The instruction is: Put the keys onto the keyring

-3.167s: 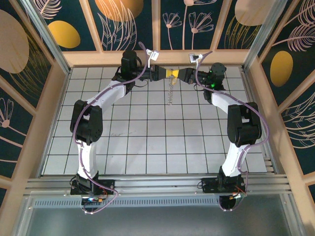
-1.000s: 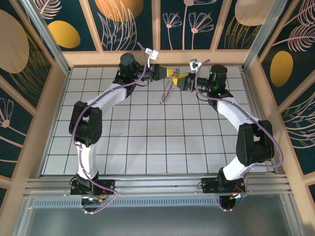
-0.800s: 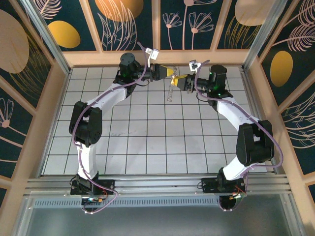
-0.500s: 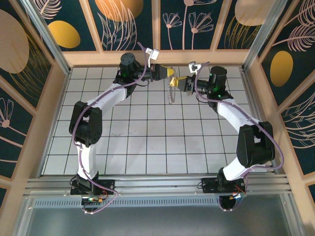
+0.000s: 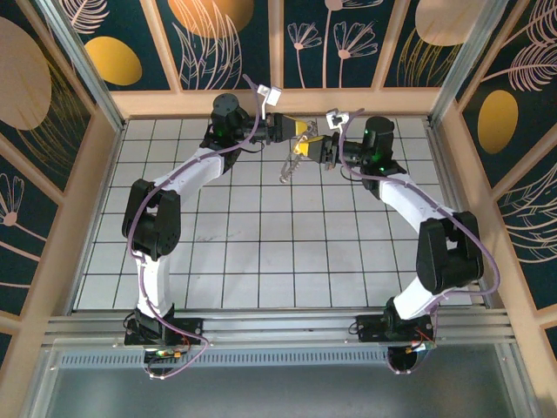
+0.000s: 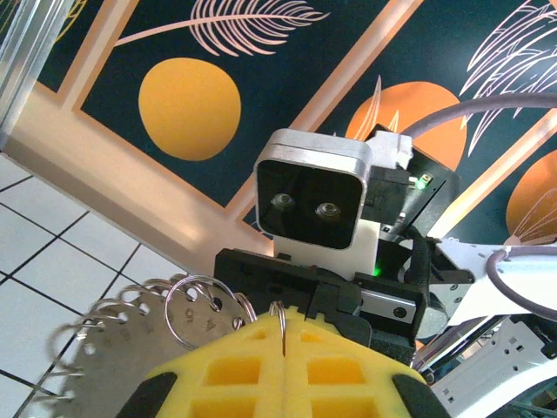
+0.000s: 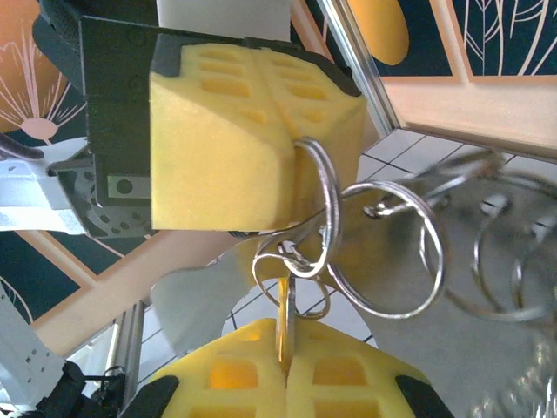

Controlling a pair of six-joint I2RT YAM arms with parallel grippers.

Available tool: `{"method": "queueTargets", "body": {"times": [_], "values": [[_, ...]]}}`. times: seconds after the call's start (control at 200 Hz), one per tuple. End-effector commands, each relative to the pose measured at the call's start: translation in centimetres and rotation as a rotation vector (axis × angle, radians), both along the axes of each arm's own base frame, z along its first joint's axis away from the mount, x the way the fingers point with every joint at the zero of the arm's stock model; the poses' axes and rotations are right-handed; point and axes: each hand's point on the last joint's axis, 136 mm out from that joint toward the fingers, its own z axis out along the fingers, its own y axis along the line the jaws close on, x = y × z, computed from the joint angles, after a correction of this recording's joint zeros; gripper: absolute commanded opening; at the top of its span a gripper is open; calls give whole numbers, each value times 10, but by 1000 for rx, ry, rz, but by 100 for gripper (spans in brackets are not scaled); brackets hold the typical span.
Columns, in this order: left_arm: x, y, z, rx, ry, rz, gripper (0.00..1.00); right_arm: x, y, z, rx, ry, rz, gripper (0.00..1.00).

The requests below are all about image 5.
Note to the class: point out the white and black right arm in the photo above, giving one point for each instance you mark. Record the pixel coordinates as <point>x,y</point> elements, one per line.
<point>404,196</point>

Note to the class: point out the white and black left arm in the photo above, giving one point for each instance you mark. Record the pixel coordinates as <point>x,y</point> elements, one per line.
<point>196,167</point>

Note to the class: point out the navy panel with pink flowers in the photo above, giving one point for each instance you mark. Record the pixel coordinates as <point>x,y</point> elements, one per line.
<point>348,65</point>

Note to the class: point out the navy panel with leaf outlines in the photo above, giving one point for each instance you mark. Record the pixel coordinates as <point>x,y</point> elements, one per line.
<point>209,26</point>

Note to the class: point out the navy panel, oval and feather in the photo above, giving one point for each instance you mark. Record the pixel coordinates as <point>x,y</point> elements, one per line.
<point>498,122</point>

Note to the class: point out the navy panel with yellow oval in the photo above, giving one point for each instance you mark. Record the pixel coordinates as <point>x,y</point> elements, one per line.
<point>113,61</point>

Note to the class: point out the navy panel, beige circle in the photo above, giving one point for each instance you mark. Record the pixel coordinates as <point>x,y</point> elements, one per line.
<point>435,22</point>

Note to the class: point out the navy panel with feather outlines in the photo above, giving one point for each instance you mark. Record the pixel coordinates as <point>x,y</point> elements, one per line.
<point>535,226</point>

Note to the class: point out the small circuit board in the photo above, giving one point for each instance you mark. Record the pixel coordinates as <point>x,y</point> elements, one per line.
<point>167,354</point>
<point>420,347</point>

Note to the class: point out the navy panel with gold lines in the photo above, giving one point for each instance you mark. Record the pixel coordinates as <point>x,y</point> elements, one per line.
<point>26,74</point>

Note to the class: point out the navy panel with single flower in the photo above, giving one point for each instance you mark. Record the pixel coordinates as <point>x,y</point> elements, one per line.
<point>22,261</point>

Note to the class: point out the perforated grey metal sheet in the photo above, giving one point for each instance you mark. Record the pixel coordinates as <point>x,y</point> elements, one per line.
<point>278,392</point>

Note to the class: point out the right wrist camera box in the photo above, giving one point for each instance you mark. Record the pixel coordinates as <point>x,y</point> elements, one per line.
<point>337,118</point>

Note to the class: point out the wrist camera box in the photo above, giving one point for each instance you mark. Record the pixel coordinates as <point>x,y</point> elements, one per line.
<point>337,118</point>
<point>272,95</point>

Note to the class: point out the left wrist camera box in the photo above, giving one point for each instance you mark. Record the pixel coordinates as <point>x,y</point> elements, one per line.
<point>272,95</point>

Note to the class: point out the aluminium corner post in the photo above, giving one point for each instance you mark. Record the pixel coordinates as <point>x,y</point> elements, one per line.
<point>82,61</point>
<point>470,56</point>

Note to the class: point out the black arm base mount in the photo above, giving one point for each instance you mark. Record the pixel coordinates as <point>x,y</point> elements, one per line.
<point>370,328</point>
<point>187,331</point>

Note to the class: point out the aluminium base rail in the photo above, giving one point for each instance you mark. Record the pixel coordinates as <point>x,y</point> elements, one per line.
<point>278,328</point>

